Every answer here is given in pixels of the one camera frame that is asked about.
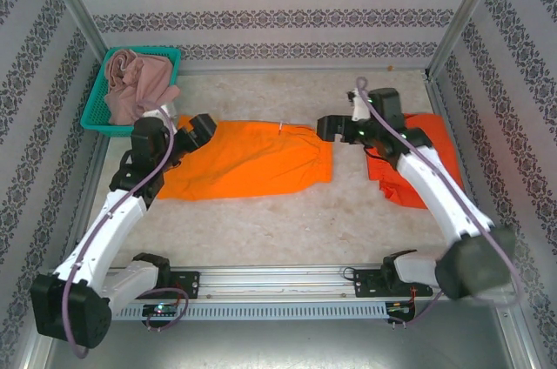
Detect grey metal sheet panel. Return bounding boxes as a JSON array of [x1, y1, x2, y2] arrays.
[[41, 319, 526, 369]]

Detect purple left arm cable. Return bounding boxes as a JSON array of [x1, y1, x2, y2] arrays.
[[62, 103, 191, 360]]

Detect pink shorts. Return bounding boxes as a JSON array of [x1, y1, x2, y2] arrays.
[[103, 49, 181, 125]]

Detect left controller board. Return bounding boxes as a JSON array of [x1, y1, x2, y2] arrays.
[[143, 303, 179, 317]]

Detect aluminium frame post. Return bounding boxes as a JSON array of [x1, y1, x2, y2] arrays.
[[425, 0, 509, 79], [37, 0, 109, 57]]

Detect aluminium wall base bar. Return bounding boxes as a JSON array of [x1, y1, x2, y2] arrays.
[[178, 64, 430, 77]]

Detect teal plastic basket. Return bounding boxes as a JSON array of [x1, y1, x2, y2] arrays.
[[80, 46, 182, 139]]

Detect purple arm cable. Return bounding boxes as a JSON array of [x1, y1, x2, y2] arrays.
[[62, 103, 191, 360], [355, 76, 527, 332]]

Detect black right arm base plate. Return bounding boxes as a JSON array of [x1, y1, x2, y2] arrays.
[[354, 267, 432, 299]]

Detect controller board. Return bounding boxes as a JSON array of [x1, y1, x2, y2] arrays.
[[386, 300, 417, 322], [143, 303, 179, 317]]

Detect orange shorts with white drawstring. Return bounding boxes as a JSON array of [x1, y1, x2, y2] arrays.
[[156, 118, 334, 202]]

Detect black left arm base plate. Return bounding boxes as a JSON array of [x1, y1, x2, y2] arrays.
[[151, 271, 201, 300]]

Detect red-orange shorts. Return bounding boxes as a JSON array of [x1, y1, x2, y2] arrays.
[[365, 112, 465, 211]]

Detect white slotted cable duct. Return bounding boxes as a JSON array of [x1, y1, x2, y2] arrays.
[[111, 301, 388, 322]]

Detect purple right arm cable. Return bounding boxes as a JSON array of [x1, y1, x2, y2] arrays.
[[355, 76, 527, 332]]

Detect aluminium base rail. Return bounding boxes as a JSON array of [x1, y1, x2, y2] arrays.
[[104, 265, 440, 301]]

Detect right controller board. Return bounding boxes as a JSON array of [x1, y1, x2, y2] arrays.
[[386, 300, 417, 322]]

